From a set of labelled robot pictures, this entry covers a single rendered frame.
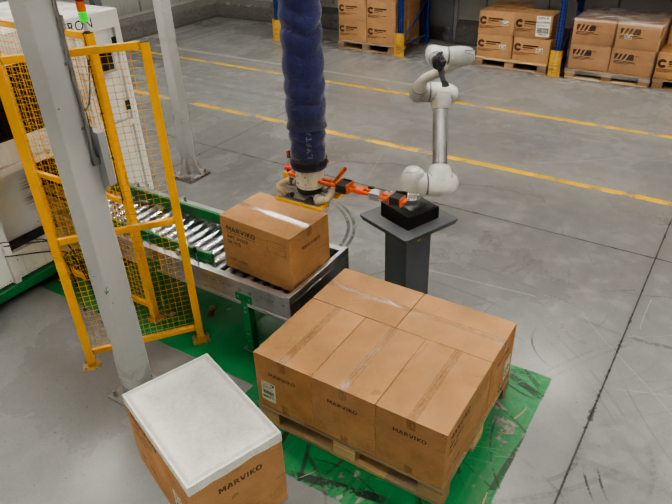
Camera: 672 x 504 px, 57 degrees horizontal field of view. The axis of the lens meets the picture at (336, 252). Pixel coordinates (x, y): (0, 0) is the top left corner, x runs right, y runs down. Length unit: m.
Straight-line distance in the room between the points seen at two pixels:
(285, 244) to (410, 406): 1.27
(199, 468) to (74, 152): 1.73
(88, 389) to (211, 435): 2.05
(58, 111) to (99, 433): 1.95
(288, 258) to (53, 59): 1.69
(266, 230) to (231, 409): 1.58
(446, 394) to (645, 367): 1.72
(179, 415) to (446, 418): 1.31
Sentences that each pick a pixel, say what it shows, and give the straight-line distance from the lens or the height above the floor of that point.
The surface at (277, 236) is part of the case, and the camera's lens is 3.83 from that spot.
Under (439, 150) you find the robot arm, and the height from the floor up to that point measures 1.21.
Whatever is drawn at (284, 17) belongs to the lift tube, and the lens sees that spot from 3.41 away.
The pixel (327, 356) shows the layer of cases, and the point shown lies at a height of 0.54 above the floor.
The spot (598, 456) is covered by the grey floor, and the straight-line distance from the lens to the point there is 3.95.
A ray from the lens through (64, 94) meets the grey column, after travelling 3.31.
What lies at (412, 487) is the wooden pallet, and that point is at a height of 0.02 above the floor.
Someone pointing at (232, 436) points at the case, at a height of 1.02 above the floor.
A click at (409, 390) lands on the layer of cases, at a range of 3.31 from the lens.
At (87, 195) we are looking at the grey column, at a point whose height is 1.46.
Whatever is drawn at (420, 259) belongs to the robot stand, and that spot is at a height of 0.43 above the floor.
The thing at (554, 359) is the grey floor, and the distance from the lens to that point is 4.48.
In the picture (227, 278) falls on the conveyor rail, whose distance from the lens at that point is 4.14.
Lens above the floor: 2.87
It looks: 32 degrees down
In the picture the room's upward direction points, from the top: 2 degrees counter-clockwise
